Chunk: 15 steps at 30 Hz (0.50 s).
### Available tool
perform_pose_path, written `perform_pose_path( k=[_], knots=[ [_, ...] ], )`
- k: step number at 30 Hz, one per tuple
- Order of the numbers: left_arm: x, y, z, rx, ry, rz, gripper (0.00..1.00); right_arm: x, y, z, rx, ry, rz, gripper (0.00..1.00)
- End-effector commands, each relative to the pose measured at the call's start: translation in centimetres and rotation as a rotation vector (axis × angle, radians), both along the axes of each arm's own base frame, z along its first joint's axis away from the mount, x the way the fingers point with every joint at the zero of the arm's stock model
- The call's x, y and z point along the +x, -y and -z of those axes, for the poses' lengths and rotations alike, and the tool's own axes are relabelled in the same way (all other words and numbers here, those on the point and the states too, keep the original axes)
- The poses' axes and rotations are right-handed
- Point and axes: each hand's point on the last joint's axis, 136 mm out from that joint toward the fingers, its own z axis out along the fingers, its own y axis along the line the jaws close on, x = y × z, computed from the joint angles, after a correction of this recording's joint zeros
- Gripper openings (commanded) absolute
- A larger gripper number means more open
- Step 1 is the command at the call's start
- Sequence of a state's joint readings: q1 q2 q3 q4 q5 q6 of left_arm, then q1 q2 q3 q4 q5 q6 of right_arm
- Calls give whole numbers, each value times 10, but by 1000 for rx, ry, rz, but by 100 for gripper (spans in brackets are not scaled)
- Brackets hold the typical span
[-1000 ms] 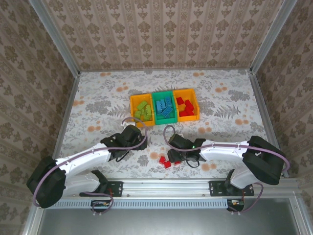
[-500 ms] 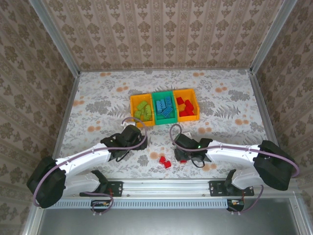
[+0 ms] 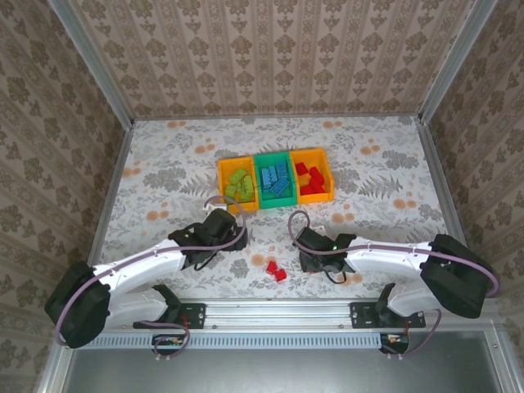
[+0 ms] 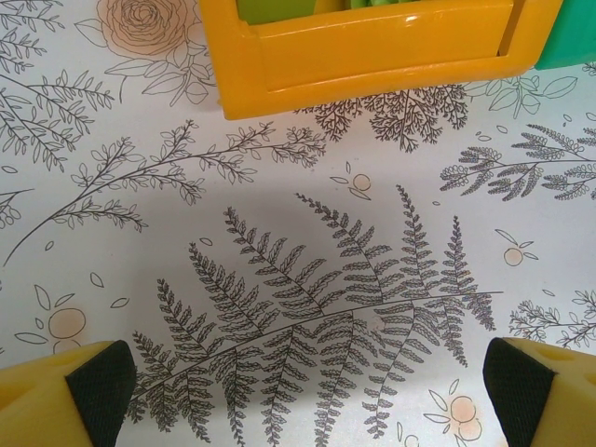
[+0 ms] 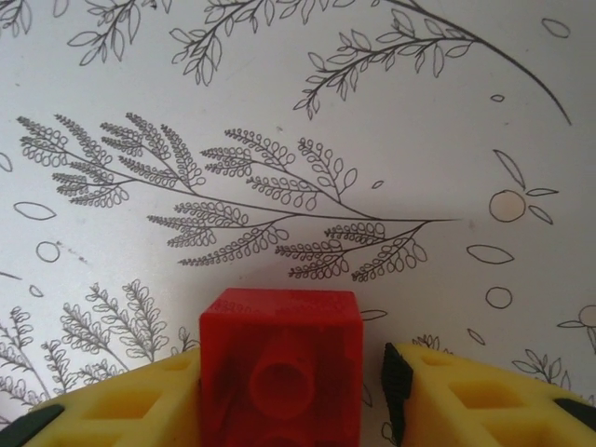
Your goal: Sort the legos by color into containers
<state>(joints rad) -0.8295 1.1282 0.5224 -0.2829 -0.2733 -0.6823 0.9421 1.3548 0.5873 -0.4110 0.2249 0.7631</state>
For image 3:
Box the orange plastic storage bin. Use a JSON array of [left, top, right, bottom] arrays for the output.
[[289, 147, 335, 205], [216, 156, 262, 213]]

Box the green plastic storage bin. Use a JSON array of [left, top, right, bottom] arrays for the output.
[[253, 152, 297, 210]]

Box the black power connector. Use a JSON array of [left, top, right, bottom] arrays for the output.
[[151, 333, 186, 349], [379, 332, 410, 354]]

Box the grey metal panel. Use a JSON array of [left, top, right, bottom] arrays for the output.
[[61, 330, 504, 393]]

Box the floral patterned table mat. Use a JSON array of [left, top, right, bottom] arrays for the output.
[[88, 116, 476, 300]]

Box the aluminium frame beam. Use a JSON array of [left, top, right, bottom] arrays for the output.
[[61, 297, 503, 328]]

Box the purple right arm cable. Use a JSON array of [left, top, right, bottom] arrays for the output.
[[287, 210, 501, 358]]

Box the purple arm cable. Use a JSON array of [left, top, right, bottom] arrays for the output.
[[54, 195, 246, 364], [287, 210, 501, 358]]

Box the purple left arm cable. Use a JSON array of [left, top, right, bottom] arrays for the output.
[[54, 195, 246, 364]]

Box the grey slotted cable duct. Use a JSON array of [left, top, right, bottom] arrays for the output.
[[84, 332, 388, 350]]

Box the aluminium side rail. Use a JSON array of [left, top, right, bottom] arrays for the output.
[[84, 120, 136, 267], [417, 116, 468, 246]]

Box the thin aluminium rail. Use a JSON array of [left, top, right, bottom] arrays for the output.
[[133, 114, 421, 121]]

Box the aluminium frame post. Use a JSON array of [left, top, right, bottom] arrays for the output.
[[417, 0, 499, 124], [47, 0, 136, 128]]

